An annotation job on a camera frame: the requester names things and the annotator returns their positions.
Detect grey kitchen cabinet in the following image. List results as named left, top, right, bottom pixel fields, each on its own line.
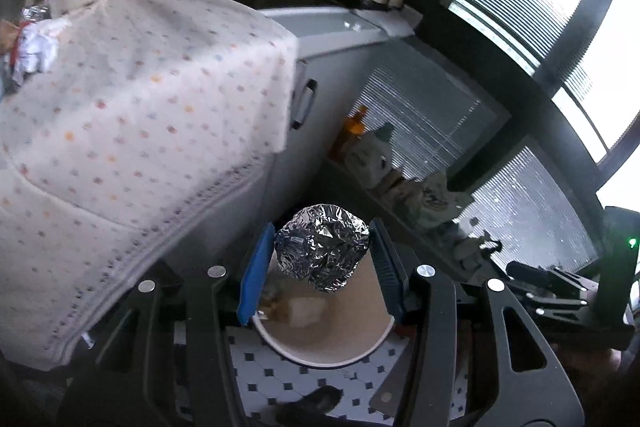
left=259, top=4, right=417, bottom=228

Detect small foil scrap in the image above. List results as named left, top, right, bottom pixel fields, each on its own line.
left=20, top=4, right=54, bottom=26

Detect aluminium foil ball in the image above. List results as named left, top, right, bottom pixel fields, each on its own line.
left=274, top=203, right=372, bottom=294

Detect orange bottle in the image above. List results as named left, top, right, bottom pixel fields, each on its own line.
left=330, top=105, right=370, bottom=160

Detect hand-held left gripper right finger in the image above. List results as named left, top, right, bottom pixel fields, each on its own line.
left=369, top=217, right=587, bottom=427

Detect white detergent bottle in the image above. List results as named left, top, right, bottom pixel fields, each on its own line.
left=345, top=123, right=396, bottom=188

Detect black cabinet handle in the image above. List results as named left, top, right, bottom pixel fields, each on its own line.
left=290, top=78, right=318, bottom=130

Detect white round waste bin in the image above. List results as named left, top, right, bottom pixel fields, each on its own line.
left=250, top=252, right=397, bottom=368

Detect crumpled plastic bags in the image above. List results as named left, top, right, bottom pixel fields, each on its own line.
left=380, top=169, right=474, bottom=229

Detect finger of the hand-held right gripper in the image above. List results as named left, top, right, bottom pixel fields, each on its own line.
left=505, top=260, right=601, bottom=323

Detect crumpled white red paper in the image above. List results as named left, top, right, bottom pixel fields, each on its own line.
left=9, top=17, right=72, bottom=78

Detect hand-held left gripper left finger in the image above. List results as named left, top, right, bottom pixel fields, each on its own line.
left=65, top=222, right=277, bottom=427

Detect white polka dot tablecloth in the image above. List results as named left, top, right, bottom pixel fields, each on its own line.
left=0, top=0, right=299, bottom=370

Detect dark slipper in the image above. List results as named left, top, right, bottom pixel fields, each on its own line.
left=275, top=384, right=344, bottom=427

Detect grey floor mat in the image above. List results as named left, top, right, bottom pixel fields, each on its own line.
left=367, top=347, right=417, bottom=411

